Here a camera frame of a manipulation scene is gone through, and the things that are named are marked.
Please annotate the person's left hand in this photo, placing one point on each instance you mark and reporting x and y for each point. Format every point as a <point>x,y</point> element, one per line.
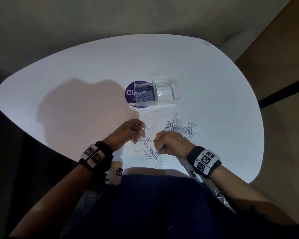
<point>122,134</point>

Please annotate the person's right hand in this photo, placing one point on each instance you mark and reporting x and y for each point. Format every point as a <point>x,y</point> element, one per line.
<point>175,144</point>

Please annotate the person's left fingers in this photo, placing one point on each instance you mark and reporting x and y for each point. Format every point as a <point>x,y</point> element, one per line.
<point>139,129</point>

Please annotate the person's right fingers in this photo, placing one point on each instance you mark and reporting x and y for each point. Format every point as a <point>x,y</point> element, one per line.
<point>160,141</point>

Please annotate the single silver paper clip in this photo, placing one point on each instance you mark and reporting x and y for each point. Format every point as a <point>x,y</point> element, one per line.
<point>142,140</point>

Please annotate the person's right forearm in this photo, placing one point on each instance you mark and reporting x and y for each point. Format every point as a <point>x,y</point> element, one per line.
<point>249,196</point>

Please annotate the person's left forearm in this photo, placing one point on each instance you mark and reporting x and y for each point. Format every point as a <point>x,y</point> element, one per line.
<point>57,201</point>

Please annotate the scattered loose silver paper clips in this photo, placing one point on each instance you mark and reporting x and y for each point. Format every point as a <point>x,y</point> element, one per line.
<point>179,128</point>

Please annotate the heap of boxed paper clips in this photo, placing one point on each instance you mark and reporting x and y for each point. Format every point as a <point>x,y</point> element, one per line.
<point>145,96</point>

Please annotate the round purple sticker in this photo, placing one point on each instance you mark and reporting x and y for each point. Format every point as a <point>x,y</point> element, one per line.
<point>130,93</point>

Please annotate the clear plastic box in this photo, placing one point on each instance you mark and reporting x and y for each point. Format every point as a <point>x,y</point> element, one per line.
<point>162,93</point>

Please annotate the black wristband with marker tags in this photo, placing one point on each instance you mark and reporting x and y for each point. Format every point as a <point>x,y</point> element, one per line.
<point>96,155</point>
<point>204,161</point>

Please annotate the dark blue shirt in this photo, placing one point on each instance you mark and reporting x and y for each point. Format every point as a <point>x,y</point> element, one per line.
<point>159,206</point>

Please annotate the brown wooden panel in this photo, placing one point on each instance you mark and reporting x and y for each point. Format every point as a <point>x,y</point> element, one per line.
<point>279,47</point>

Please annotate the white wrist camera with marker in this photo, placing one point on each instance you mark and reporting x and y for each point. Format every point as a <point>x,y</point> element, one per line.
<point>116,172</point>
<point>192,171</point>

